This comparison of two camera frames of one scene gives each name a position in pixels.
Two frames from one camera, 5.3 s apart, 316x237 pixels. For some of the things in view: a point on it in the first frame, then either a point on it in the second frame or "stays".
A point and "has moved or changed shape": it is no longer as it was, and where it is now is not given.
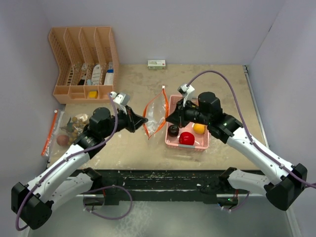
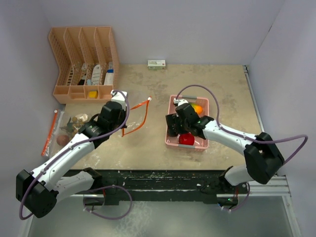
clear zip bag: (156, 110) has moved or changed shape
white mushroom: (84, 117) stays
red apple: (186, 138) stays
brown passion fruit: (62, 140) stays
